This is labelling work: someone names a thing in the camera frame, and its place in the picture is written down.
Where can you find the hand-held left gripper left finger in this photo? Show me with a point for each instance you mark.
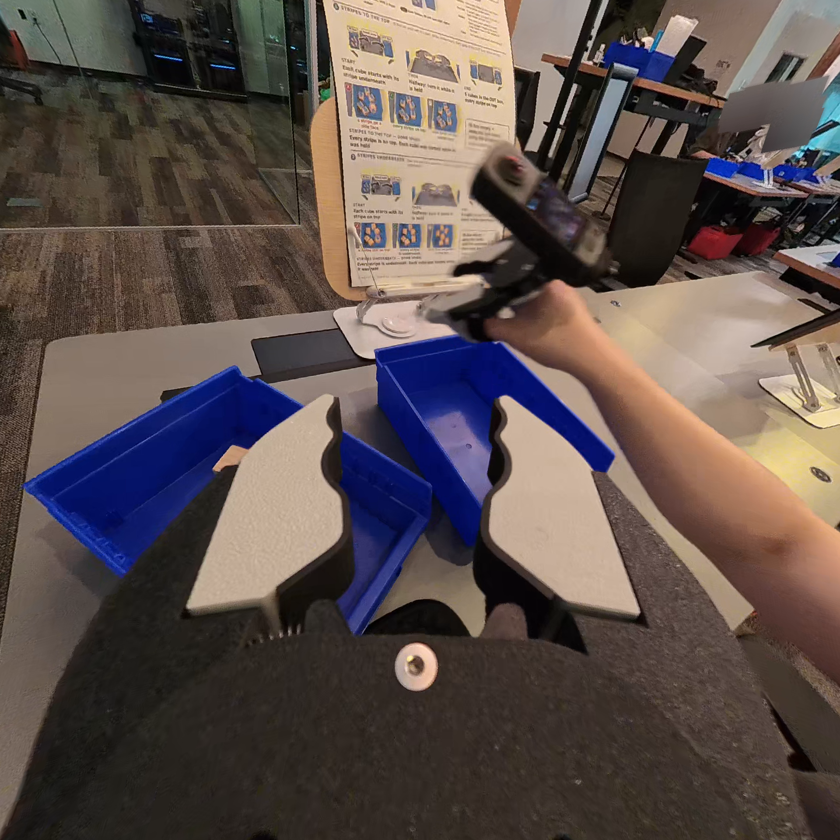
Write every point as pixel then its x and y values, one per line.
pixel 275 518

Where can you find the person's right forearm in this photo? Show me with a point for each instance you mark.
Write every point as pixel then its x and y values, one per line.
pixel 722 499

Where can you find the black chair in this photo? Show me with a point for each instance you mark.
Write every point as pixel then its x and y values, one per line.
pixel 656 216

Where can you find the person's right hand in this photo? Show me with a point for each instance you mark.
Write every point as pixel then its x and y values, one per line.
pixel 551 328

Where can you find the person's dark trousers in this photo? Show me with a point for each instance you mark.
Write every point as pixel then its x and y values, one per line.
pixel 807 722

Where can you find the red storage bin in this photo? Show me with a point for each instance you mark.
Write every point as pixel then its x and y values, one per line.
pixel 712 241
pixel 761 237

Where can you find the dark shelving rack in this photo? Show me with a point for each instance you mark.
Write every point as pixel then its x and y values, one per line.
pixel 170 59

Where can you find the grey leaning panel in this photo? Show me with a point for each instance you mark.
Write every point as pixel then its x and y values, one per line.
pixel 600 131

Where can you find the white stand base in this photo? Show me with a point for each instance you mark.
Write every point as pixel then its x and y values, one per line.
pixel 800 403
pixel 367 334

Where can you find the group of wooden cubes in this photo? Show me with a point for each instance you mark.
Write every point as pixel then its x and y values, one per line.
pixel 229 458

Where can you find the wooden-edged work table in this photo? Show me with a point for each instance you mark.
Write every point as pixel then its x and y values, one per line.
pixel 695 97

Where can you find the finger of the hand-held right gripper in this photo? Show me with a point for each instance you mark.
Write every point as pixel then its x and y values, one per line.
pixel 426 283
pixel 453 307

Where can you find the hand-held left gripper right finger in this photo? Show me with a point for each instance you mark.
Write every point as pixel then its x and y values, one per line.
pixel 551 531

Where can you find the black display board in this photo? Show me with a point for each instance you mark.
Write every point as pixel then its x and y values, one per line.
pixel 800 331

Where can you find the blue plastic bin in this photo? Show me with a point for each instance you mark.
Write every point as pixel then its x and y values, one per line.
pixel 131 472
pixel 446 407
pixel 630 62
pixel 794 174
pixel 722 168

